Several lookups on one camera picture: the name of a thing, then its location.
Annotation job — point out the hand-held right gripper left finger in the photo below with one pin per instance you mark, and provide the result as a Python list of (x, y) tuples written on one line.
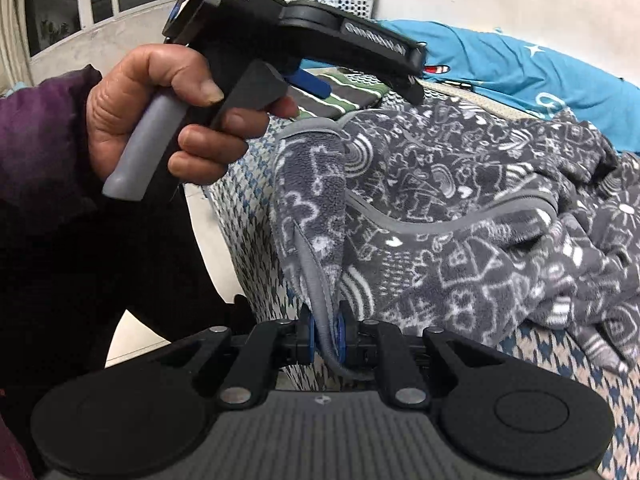
[(310, 340)]

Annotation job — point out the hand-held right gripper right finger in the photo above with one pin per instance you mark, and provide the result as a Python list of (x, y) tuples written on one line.
[(342, 332)]

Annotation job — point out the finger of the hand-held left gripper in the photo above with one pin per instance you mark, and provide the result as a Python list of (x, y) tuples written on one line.
[(310, 85), (390, 47)]

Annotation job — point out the grey doodle-print fleece jacket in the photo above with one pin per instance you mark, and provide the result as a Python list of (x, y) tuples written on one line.
[(450, 185)]

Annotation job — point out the person's left forearm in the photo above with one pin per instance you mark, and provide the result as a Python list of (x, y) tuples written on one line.
[(40, 135)]

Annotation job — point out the person's left hand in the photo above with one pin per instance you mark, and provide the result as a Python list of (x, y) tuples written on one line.
[(130, 85)]

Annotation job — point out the green striped folded shirt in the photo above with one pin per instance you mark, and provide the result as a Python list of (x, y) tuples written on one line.
[(350, 92)]

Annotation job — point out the blue airplane-print cover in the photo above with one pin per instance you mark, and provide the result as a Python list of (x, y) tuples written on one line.
[(500, 65)]

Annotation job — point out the barred window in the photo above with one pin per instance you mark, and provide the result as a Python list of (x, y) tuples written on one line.
[(65, 0)]

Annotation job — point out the pale curtain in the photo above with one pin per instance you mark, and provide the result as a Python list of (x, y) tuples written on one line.
[(12, 45)]

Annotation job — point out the person's dark clothing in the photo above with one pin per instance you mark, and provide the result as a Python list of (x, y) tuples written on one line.
[(75, 285)]

